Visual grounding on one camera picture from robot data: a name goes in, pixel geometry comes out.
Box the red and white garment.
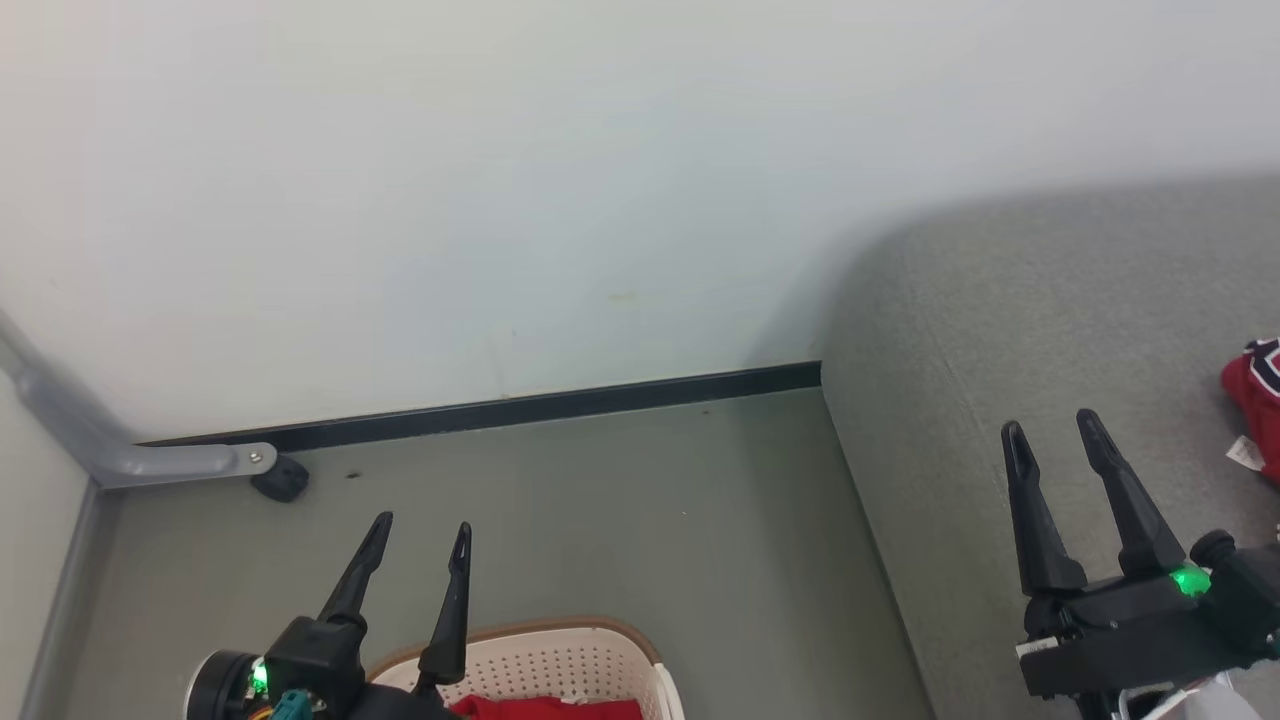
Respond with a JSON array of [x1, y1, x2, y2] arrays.
[[450, 695, 644, 720]]

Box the black caster wheel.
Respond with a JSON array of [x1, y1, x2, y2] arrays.
[[250, 455, 310, 503]]

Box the cream perforated laundry basket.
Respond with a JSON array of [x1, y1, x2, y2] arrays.
[[365, 617, 686, 720]]

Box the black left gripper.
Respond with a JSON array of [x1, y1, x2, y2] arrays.
[[262, 511, 473, 720]]

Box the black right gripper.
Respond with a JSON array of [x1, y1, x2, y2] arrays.
[[1001, 408, 1261, 701]]

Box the grey wall skirting strip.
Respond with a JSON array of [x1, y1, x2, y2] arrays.
[[18, 480, 126, 720]]

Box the red garment with navy trim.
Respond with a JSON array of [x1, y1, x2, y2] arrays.
[[1220, 338, 1280, 484]]

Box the black baseboard strip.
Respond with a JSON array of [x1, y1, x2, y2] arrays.
[[135, 361, 823, 451]]

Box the grey fabric sofa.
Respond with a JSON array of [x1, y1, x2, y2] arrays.
[[820, 175, 1280, 720]]

